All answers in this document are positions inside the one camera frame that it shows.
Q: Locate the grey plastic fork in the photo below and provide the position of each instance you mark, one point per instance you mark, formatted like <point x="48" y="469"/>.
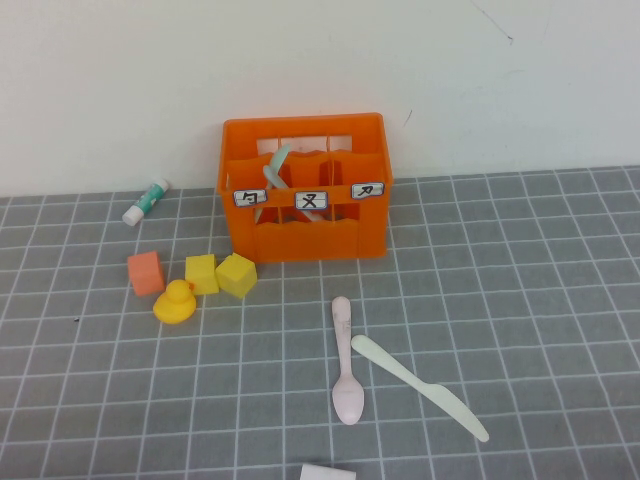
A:
<point x="272" y="177"/>

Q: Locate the green plastic spoon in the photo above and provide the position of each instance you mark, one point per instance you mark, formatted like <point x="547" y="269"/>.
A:
<point x="281" y="156"/>

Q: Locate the pink plastic spoon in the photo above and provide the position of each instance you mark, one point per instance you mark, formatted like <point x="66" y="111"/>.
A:
<point x="347" y="395"/>

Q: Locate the cream plastic knife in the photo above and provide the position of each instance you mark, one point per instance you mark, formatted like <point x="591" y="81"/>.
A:
<point x="425" y="387"/>

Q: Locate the orange plastic cutlery holder crate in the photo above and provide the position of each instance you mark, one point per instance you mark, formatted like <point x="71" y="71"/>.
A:
<point x="300" y="245"/>

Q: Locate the white label fork character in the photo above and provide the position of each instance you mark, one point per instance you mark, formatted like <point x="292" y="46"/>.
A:
<point x="311" y="200"/>

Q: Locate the white label knife character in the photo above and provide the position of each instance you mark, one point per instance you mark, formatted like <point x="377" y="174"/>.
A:
<point x="367" y="190"/>

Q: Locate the white label spoon character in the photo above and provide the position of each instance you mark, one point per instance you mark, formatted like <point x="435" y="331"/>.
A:
<point x="250" y="198"/>

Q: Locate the yellow foam cube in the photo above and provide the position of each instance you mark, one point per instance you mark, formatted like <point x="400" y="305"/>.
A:
<point x="201" y="274"/>
<point x="236" y="275"/>

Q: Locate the yellow rubber duck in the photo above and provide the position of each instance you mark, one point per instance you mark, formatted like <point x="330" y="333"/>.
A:
<point x="173" y="306"/>

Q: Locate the orange foam cube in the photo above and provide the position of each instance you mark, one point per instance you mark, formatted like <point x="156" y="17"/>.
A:
<point x="146" y="274"/>

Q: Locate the white green glue stick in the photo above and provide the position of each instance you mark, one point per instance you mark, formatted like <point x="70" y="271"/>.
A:
<point x="145" y="202"/>

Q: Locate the white rectangular box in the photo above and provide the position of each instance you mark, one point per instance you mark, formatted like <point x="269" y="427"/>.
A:
<point x="327" y="472"/>

